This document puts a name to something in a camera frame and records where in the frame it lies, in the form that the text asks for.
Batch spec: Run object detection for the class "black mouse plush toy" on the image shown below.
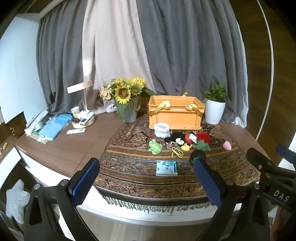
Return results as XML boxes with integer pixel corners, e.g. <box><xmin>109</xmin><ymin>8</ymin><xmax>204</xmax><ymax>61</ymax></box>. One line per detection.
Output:
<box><xmin>164</xmin><ymin>131</ymin><xmax>185</xmax><ymax>145</ymax></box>

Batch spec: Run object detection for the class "green plant in white pot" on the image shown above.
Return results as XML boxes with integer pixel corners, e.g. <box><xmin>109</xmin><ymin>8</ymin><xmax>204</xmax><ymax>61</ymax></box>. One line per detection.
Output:
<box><xmin>203</xmin><ymin>80</ymin><xmax>232</xmax><ymax>125</ymax></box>

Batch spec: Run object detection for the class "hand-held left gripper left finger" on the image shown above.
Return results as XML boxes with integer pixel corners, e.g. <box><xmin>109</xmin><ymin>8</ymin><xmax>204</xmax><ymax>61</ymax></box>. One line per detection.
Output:
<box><xmin>23</xmin><ymin>158</ymin><xmax>102</xmax><ymax>241</ymax></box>

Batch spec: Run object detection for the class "beige curtain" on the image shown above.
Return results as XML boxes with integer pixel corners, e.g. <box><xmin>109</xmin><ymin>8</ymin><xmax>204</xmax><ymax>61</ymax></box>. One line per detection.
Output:
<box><xmin>82</xmin><ymin>0</ymin><xmax>158</xmax><ymax>114</ymax></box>

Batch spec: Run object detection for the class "red black plush toy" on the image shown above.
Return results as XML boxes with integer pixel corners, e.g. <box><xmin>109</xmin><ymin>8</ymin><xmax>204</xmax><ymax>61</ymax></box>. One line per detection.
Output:
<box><xmin>184</xmin><ymin>132</ymin><xmax>197</xmax><ymax>145</ymax></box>

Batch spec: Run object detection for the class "sunflower bouquet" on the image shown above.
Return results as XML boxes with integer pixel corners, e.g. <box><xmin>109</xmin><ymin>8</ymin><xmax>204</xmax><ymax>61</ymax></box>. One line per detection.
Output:
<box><xmin>109</xmin><ymin>77</ymin><xmax>158</xmax><ymax>123</ymax></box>

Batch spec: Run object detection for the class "yellow cord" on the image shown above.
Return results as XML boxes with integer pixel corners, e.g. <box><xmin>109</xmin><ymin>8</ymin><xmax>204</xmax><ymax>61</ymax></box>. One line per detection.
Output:
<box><xmin>171</xmin><ymin>147</ymin><xmax>184</xmax><ymax>159</ymax></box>

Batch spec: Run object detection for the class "orange plastic crate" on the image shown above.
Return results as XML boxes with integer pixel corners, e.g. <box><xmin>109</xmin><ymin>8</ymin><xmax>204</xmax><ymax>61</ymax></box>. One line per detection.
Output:
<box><xmin>148</xmin><ymin>92</ymin><xmax>206</xmax><ymax>130</ymax></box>

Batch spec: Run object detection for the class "blue tissue pack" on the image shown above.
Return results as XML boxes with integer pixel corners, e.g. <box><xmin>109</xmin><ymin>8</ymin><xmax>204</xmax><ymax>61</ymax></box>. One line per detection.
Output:
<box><xmin>155</xmin><ymin>160</ymin><xmax>179</xmax><ymax>177</ymax></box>

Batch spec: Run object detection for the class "striped cushion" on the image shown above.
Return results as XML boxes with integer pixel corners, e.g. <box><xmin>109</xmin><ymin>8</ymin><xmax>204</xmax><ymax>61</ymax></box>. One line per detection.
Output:
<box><xmin>5</xmin><ymin>179</ymin><xmax>31</xmax><ymax>224</ymax></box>

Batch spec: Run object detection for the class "red fuzzy strawberry plush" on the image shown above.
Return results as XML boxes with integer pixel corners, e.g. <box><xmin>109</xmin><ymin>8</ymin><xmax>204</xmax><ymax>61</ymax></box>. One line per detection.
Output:
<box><xmin>193</xmin><ymin>131</ymin><xmax>211</xmax><ymax>151</ymax></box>

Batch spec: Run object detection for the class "blue cloth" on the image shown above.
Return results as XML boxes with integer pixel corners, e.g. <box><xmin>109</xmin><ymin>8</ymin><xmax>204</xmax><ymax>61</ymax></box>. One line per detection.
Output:
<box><xmin>38</xmin><ymin>114</ymin><xmax>74</xmax><ymax>141</ymax></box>

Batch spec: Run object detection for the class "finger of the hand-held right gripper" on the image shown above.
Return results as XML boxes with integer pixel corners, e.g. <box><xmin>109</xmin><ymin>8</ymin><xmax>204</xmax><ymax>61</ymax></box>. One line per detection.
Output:
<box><xmin>246</xmin><ymin>148</ymin><xmax>296</xmax><ymax>179</ymax></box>
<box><xmin>276</xmin><ymin>145</ymin><xmax>296</xmax><ymax>163</ymax></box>

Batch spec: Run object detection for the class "white round hoop frame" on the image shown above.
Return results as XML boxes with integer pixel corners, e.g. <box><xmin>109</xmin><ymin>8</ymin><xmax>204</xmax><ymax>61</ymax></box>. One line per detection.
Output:
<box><xmin>256</xmin><ymin>0</ymin><xmax>275</xmax><ymax>139</ymax></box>

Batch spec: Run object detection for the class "small orange flower bouquet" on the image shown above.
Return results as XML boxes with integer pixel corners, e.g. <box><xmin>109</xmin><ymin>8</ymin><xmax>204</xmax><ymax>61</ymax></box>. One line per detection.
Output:
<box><xmin>100</xmin><ymin>81</ymin><xmax>119</xmax><ymax>113</ymax></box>

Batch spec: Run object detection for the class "grey curtain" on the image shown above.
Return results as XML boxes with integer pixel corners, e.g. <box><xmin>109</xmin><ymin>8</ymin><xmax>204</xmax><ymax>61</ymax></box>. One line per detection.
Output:
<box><xmin>35</xmin><ymin>0</ymin><xmax>99</xmax><ymax>117</ymax></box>
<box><xmin>136</xmin><ymin>0</ymin><xmax>248</xmax><ymax>128</ymax></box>

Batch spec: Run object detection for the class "white wardrobe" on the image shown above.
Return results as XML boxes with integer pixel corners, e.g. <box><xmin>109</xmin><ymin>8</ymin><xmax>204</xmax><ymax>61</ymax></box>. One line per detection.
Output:
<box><xmin>0</xmin><ymin>13</ymin><xmax>48</xmax><ymax>124</ymax></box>

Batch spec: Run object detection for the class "white long box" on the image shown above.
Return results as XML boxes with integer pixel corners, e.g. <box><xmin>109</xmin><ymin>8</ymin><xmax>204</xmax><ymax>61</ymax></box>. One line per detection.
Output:
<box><xmin>25</xmin><ymin>110</ymin><xmax>49</xmax><ymax>135</ymax></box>

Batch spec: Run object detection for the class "dark green ball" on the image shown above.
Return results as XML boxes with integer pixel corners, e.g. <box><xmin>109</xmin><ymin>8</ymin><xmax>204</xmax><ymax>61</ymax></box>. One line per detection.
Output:
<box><xmin>189</xmin><ymin>150</ymin><xmax>206</xmax><ymax>164</ymax></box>

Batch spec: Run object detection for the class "green frog toy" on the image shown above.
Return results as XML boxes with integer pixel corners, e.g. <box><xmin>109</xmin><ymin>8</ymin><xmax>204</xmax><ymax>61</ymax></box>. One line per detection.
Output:
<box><xmin>148</xmin><ymin>139</ymin><xmax>162</xmax><ymax>154</ymax></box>

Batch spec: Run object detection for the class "patterned fringed table rug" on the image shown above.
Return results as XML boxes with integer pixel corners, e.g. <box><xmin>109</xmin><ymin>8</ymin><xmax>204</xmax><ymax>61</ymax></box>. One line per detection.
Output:
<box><xmin>95</xmin><ymin>111</ymin><xmax>260</xmax><ymax>213</ymax></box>

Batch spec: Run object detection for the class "white desk lamp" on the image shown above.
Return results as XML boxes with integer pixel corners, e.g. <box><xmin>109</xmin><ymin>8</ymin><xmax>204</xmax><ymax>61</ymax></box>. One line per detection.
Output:
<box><xmin>67</xmin><ymin>81</ymin><xmax>95</xmax><ymax>128</ymax></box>

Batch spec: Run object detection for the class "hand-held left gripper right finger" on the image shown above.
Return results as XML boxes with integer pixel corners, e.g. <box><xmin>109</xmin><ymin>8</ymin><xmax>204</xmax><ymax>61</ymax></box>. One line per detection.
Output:
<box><xmin>193</xmin><ymin>159</ymin><xmax>271</xmax><ymax>241</ymax></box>

